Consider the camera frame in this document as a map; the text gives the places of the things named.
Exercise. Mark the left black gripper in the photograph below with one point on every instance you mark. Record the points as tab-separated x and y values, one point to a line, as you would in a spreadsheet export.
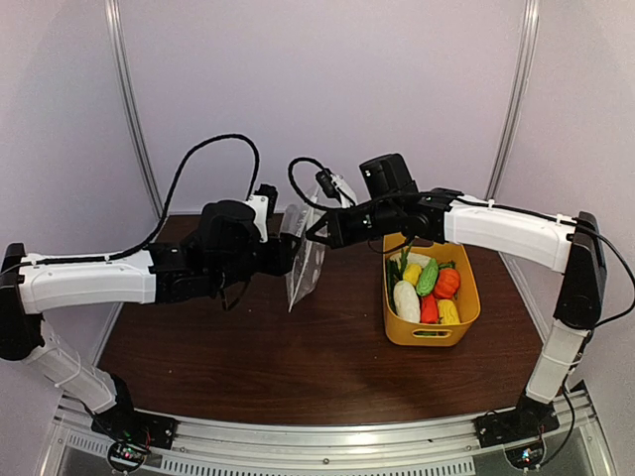
282	258

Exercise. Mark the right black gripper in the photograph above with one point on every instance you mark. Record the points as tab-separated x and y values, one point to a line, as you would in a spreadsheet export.
339	234

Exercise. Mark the clear dotted zip bag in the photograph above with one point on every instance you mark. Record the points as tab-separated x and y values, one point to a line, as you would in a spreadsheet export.
297	219

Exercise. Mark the white toy radish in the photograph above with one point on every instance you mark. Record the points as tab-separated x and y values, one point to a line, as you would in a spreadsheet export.
406	302

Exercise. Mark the green toy bitter gourd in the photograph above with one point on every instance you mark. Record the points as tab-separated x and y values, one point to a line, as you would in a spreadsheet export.
428	278

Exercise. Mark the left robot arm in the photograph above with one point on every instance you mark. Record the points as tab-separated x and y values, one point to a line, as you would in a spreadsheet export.
32	284

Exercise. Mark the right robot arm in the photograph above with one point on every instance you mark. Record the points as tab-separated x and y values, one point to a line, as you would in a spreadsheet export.
566	245

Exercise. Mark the green leafy toy vegetable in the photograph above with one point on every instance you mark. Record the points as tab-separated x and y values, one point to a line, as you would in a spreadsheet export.
396	265

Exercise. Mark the yellow toy pepper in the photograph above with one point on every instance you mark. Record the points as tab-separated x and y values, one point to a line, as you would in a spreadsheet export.
412	273

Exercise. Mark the red toy pepper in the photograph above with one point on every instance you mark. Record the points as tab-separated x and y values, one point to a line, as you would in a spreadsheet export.
429	310

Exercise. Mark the yellow plastic basket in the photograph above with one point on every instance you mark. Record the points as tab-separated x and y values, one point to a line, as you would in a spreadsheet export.
466	299

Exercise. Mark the orange toy pumpkin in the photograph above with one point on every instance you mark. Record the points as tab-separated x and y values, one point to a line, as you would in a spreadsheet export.
448	283

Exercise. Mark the yellow toy corn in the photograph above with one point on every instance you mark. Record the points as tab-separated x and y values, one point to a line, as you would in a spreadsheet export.
448	313

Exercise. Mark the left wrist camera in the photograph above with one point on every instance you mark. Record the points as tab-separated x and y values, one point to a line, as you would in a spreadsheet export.
263	202

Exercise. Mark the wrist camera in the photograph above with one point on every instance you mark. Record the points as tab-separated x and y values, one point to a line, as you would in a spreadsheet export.
326	181
263	202

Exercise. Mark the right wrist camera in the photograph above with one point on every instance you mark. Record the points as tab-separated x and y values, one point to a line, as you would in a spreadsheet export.
326	181

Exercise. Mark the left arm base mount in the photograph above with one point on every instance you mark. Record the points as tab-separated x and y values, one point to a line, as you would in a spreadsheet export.
145	430

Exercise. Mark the right aluminium corner post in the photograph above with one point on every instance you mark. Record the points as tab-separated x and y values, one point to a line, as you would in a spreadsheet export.
525	57

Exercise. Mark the aluminium corner post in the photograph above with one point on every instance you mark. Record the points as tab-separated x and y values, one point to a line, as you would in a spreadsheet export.
525	57
124	77

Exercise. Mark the aluminium front rail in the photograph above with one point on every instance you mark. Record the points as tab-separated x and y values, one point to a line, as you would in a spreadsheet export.
440	446

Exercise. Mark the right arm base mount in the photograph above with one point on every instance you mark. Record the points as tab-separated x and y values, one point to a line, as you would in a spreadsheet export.
512	426

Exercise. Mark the left aluminium corner post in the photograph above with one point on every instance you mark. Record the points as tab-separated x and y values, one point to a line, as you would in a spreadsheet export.
124	77

